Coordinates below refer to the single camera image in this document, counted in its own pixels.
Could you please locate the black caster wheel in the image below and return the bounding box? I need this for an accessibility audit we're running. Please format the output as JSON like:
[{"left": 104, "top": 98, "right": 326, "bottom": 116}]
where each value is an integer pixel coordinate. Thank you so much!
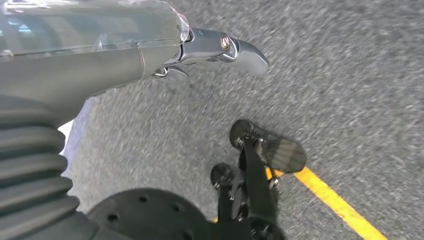
[
  {"left": 210, "top": 162, "right": 240, "bottom": 223},
  {"left": 229, "top": 119, "right": 308, "bottom": 220}
]

